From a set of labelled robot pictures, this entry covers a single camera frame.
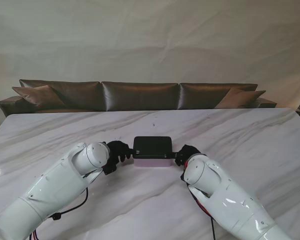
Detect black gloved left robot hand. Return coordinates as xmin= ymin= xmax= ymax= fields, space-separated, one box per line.
xmin=106 ymin=140 xmax=140 ymax=167

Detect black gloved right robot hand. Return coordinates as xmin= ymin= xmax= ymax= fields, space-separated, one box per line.
xmin=172 ymin=144 xmax=202 ymax=167

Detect black tissue box base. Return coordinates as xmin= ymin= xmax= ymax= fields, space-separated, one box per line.
xmin=132 ymin=136 xmax=173 ymax=160

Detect pink tissue box cover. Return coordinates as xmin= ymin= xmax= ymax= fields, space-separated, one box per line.
xmin=133 ymin=156 xmax=173 ymax=168

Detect brown leather sofa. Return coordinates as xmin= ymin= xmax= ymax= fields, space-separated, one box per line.
xmin=0 ymin=79 xmax=278 ymax=118

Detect brown throw pillow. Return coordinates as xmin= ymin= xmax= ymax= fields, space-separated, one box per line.
xmin=214 ymin=87 xmax=267 ymax=109
xmin=11 ymin=85 xmax=66 ymax=107

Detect beige wrinkled backdrop cloth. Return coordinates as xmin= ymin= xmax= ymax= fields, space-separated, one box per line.
xmin=0 ymin=0 xmax=300 ymax=118

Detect red and black arm cables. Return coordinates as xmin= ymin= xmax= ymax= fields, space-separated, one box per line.
xmin=27 ymin=186 xmax=90 ymax=240
xmin=183 ymin=159 xmax=217 ymax=240

